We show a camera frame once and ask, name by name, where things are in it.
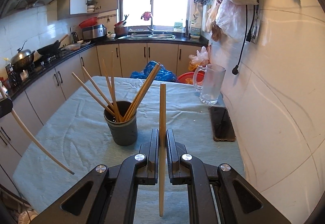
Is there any steel lidded pot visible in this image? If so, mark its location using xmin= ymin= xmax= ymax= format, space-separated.
xmin=10 ymin=42 xmax=35 ymax=73

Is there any black smartphone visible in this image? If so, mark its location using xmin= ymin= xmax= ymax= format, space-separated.
xmin=209 ymin=106 xmax=236 ymax=142

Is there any black wok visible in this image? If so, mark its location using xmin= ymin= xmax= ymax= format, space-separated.
xmin=37 ymin=34 xmax=68 ymax=55

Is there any grey-blue table cloth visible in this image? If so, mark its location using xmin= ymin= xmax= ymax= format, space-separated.
xmin=13 ymin=81 xmax=244 ymax=212

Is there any dark utensil holder cup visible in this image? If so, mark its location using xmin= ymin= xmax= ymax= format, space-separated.
xmin=104 ymin=110 xmax=138 ymax=146

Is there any silver rice cooker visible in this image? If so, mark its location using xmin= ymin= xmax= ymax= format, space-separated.
xmin=82 ymin=24 xmax=107 ymax=41

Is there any red colander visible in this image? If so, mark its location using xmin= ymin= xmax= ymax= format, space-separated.
xmin=79 ymin=17 xmax=98 ymax=29

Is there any clear glass mug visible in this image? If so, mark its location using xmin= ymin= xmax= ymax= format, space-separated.
xmin=193 ymin=64 xmax=226 ymax=105

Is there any red plastic basin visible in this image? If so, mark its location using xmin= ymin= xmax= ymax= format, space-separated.
xmin=177 ymin=72 xmax=204 ymax=85

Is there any blue plastic bag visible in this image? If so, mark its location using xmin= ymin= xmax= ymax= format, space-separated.
xmin=130 ymin=60 xmax=179 ymax=83

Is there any dark red utensil pot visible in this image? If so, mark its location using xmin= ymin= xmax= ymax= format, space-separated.
xmin=114 ymin=15 xmax=129 ymax=38

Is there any red basket with bags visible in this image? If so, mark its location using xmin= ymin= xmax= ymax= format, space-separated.
xmin=188 ymin=45 xmax=211 ymax=72

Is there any steel sink faucet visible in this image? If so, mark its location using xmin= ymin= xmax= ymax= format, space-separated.
xmin=141 ymin=12 xmax=154 ymax=35

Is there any black power cable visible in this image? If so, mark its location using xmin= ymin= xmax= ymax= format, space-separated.
xmin=231 ymin=4 xmax=257 ymax=75

